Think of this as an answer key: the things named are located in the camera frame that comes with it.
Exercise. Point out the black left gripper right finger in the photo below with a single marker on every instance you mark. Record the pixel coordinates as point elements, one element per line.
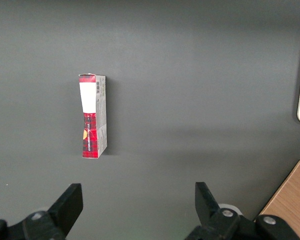
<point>220,225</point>

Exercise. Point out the red plaid carton box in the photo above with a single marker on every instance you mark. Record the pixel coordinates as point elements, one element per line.
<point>92,120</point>

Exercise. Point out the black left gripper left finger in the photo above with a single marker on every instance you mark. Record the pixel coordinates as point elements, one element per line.
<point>55,220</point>

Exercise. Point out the wooden drawer cabinet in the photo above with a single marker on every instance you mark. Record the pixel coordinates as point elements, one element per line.
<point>295,195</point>

